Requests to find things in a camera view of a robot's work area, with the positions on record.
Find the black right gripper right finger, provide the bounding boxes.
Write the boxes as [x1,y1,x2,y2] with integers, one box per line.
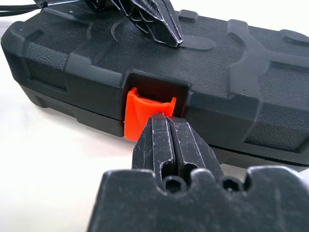
[169,117,224,175]

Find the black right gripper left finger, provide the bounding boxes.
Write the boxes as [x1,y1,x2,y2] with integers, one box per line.
[131,115,175,180]

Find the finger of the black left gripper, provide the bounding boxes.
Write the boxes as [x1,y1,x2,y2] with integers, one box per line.
[164,0,184,47]
[110,0,179,48]

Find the orange case latch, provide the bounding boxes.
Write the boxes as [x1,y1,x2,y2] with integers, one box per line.
[123,87,177,143]

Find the black plastic tool case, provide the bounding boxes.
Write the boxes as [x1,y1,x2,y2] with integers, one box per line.
[1,7,309,167]

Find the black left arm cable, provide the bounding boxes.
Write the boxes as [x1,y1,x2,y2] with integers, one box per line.
[0,2,42,16]

